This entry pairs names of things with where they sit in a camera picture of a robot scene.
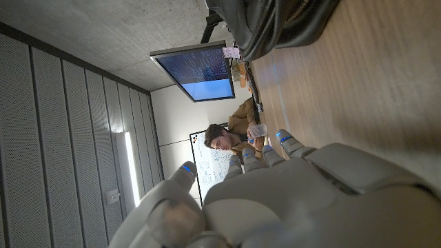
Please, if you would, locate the computer monitor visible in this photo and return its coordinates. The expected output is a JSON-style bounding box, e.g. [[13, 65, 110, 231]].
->
[[150, 40, 236, 103]]

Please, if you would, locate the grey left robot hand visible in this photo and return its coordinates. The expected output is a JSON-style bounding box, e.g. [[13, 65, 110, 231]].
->
[[108, 129, 441, 248]]

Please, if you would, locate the black keyboard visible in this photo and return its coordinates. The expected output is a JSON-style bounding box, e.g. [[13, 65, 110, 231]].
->
[[246, 63, 263, 113]]

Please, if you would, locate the whiteboard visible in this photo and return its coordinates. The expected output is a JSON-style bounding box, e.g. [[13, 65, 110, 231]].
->
[[189, 130, 236, 205]]

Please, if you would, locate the black backpack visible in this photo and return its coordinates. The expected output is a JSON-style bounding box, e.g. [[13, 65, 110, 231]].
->
[[205, 0, 340, 62]]

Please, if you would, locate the long ceiling light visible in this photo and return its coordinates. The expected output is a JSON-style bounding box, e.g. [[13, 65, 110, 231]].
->
[[123, 132, 141, 207]]

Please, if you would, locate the clear plastic cup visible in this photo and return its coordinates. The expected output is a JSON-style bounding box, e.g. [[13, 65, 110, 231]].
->
[[248, 123, 269, 139]]

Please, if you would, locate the person in tan jacket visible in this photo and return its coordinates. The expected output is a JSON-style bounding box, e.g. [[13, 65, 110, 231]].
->
[[203, 97, 266, 160]]

